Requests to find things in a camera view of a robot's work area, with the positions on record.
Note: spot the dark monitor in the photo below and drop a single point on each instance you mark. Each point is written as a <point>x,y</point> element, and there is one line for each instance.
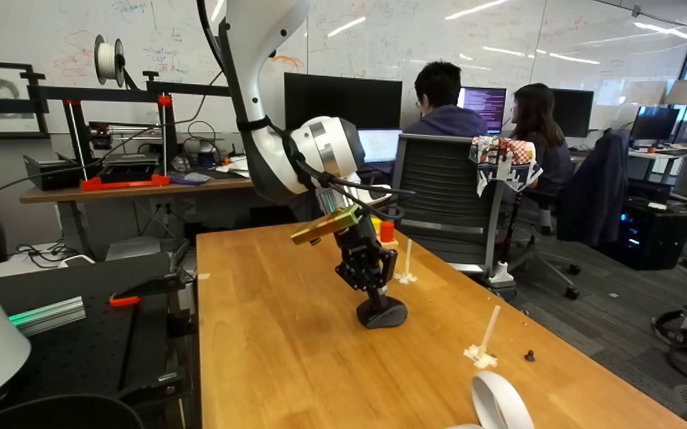
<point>574,113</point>

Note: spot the grey mesh office chair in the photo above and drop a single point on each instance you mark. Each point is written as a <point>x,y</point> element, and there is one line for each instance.
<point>443,201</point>

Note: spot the red black 3D printer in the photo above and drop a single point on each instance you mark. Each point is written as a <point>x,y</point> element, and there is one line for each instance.
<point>125,132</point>

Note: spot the large black monitor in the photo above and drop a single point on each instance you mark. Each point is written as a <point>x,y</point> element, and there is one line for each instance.
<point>345,100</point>

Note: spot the person with long dark hair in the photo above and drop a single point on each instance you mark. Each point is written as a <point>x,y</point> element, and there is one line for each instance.
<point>543,132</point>

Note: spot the patterned cloth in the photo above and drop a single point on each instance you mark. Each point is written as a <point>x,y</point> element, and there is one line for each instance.
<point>507,163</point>

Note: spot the black computer mouse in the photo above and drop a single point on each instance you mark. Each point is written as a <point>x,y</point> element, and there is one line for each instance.
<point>383,315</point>

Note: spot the black side table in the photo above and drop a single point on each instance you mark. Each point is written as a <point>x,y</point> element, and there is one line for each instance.
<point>88,335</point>

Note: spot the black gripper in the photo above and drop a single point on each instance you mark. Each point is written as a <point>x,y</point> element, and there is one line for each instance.
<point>365,261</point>

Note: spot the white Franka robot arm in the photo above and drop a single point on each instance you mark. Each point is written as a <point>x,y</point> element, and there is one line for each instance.
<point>263,145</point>

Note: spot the open laptop white screen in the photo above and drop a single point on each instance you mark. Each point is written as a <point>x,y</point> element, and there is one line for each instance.
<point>379,145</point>

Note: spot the person in blue hoodie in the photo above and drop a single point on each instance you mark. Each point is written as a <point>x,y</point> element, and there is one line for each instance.
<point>445,111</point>

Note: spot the stack of white papers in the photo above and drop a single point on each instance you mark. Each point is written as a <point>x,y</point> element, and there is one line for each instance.
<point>236,165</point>

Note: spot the black box device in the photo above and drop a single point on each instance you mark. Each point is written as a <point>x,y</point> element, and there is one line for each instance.
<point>51,172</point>

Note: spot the white tape roll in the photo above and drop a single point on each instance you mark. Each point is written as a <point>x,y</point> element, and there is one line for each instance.
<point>502,402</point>

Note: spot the small black monitor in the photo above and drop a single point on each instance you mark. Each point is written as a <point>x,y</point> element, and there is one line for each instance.
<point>654,122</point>

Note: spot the black curved object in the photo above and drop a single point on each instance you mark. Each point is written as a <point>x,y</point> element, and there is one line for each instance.
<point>61,414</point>

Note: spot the dark jacket on chair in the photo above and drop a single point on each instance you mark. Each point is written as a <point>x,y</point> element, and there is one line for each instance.
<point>594,191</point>

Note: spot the white peg stand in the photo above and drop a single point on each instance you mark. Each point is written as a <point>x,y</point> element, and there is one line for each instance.
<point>482,343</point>
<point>407,269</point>

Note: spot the white filament spool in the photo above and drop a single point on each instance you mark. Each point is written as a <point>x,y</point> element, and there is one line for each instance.
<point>107,61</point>

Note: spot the wooden desk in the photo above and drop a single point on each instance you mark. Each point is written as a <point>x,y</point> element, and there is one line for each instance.
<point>144,191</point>

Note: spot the yellow green wrist camera mount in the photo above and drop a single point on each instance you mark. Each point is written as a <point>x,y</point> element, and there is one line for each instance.
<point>329,225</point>

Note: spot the monitor with purple screen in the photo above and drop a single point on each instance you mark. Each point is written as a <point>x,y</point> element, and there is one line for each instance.
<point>488,107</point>

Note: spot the green white bar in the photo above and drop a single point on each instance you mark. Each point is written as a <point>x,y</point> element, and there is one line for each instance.
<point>49,315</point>

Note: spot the black computer tower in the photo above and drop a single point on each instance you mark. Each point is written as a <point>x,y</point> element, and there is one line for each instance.
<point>651,234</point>

